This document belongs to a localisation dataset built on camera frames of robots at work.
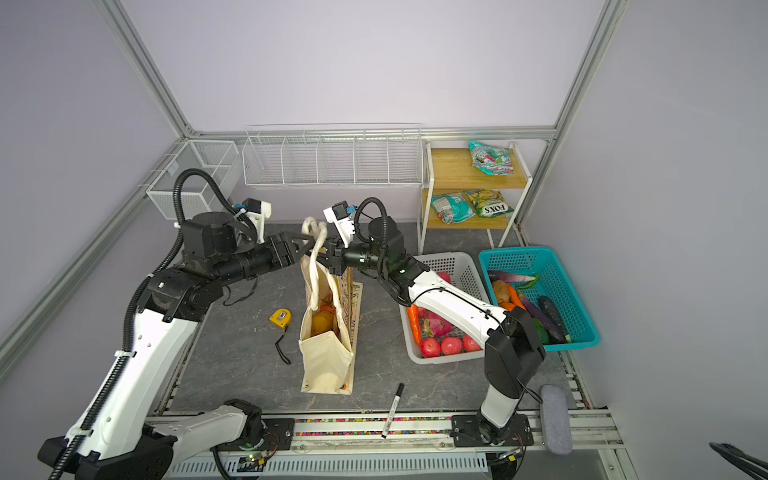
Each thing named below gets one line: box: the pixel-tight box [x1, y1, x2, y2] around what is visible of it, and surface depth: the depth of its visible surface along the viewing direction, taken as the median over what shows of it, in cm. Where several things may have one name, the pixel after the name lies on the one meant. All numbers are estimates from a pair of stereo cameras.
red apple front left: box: [420, 337, 441, 358], surface depth 84 cm
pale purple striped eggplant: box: [488, 271, 536, 283], surface depth 102 cm
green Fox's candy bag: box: [466, 189, 515, 218], surface depth 103 cm
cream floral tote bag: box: [300, 217, 363, 395], surface depth 65 cm
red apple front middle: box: [441, 336, 463, 355], surface depth 84 cm
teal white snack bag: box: [431, 192, 476, 225], surface depth 101 cm
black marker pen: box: [381, 383, 405, 439], surface depth 79 cm
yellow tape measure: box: [269, 308, 293, 365], surface depth 95 cm
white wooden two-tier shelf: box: [417, 141, 533, 255], surface depth 98 cm
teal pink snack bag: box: [467, 140, 514, 176], surface depth 88 cm
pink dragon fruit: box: [418, 307, 455, 337], surface depth 86 cm
